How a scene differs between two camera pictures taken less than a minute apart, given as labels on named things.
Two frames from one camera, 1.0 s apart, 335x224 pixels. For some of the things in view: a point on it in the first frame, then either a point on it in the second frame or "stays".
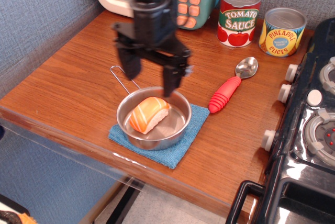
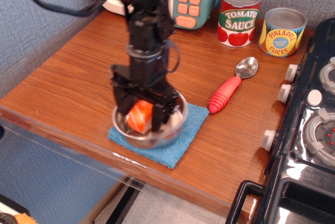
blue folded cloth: x=168 y=155 stays
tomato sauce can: x=239 y=8 stays
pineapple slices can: x=282 y=31 stays
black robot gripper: x=153 y=33 -> x=145 y=77
